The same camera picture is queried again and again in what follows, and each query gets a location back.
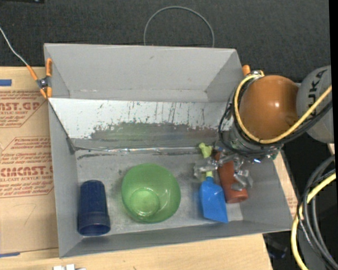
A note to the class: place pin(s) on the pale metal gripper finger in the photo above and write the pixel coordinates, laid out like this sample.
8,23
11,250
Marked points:
205,167
243,178

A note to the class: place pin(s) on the red-brown block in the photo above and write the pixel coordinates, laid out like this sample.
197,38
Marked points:
230,189

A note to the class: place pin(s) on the blue spray bottle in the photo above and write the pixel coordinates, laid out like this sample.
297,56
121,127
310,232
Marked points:
213,199

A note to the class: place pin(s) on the green plastic bowl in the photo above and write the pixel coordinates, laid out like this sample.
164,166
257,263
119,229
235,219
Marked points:
150,194

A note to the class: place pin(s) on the grey metal bin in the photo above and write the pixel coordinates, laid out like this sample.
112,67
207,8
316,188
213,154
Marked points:
155,76

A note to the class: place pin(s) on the dark blue plastic cup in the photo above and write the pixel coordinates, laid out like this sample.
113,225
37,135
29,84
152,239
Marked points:
92,207

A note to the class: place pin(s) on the brown cardboard board red print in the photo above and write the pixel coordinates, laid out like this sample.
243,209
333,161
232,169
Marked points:
24,154

